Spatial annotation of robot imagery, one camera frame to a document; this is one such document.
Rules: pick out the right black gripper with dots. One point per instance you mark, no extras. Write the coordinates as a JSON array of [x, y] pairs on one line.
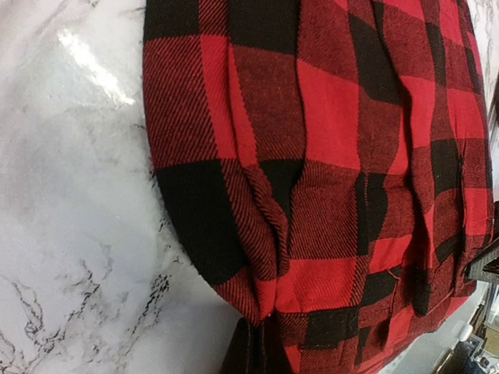
[[485, 266]]

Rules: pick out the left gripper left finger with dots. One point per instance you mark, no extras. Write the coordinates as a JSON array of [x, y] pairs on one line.
[[240, 356]]

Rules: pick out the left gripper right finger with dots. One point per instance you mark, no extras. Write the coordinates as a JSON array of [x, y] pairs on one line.
[[274, 359]]

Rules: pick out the red black plaid shirt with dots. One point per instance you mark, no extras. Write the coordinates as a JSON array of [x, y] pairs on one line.
[[323, 162]]

